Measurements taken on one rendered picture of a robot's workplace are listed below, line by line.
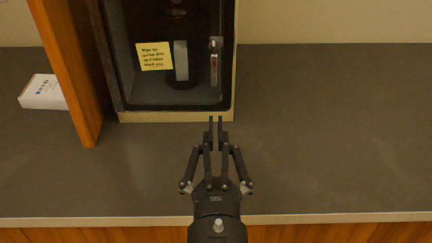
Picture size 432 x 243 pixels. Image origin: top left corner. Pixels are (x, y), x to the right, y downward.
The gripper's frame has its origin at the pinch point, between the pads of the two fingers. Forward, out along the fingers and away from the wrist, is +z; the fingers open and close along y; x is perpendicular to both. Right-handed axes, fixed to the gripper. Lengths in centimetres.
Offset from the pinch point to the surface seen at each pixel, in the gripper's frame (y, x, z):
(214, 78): 0.1, -0.2, 17.1
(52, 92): 47, 17, 32
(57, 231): 39, 33, -4
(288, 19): -27, 11, 67
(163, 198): 11.6, 20.5, -1.7
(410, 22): -72, 12, 67
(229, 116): -4.7, 17.9, 23.5
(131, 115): 22.6, 17.8, 23.4
